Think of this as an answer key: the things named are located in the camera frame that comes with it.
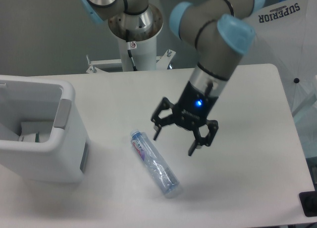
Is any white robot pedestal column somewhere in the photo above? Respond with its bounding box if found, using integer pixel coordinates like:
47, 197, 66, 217
117, 37, 157, 72

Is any black device at table edge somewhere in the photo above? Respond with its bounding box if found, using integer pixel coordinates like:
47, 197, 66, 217
299, 191, 317, 217

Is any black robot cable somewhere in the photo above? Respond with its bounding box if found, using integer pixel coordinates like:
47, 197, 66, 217
125, 30, 138, 72

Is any white Superior umbrella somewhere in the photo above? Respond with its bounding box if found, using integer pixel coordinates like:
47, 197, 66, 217
241, 0, 317, 110

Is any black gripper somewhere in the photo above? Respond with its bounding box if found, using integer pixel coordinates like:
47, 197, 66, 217
151, 81, 220, 157

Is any white pedestal base frame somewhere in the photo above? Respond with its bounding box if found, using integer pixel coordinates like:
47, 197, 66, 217
86, 49, 176, 74

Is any white plastic packaging bag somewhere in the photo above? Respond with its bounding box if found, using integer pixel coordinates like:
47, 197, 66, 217
19, 121, 53, 143

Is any white plastic trash can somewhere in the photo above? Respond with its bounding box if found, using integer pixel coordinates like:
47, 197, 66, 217
0, 75, 89, 183

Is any clear plastic water bottle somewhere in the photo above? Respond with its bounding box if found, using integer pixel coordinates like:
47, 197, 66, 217
130, 130, 182, 199

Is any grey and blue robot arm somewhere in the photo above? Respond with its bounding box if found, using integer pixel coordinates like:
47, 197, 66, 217
80, 0, 266, 154

